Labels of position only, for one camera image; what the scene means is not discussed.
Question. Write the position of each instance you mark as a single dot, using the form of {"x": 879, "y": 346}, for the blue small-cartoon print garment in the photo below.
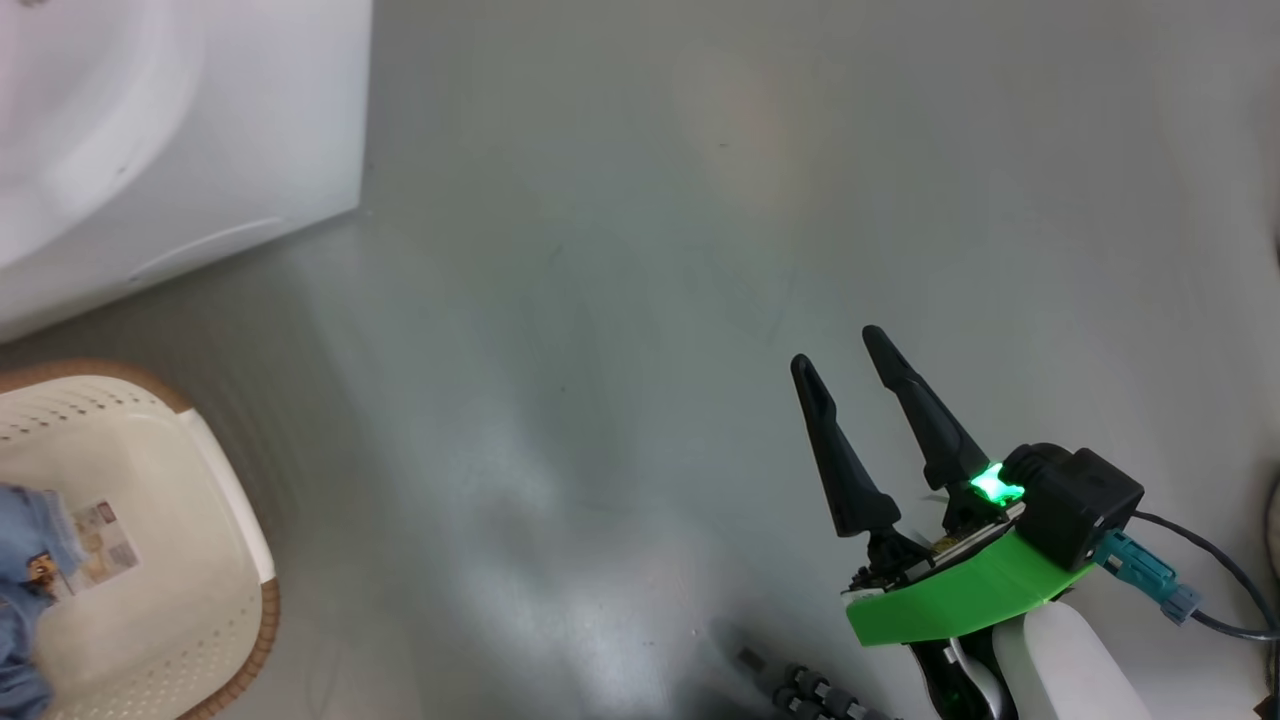
{"x": 20, "y": 620}

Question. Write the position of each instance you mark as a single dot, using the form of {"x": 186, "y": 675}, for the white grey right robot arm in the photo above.
{"x": 1070, "y": 670}

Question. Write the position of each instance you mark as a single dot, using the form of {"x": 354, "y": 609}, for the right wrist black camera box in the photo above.
{"x": 1080, "y": 505}

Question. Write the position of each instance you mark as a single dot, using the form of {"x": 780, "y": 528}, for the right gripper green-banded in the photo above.
{"x": 950, "y": 600}

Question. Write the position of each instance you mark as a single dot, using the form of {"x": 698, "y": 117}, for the white front-load washing machine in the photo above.
{"x": 280, "y": 120}

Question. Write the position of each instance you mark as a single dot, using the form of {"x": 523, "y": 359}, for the basket product label sticker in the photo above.
{"x": 100, "y": 545}

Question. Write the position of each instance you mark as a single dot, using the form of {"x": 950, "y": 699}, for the cream perforated laundry basket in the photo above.
{"x": 170, "y": 620}

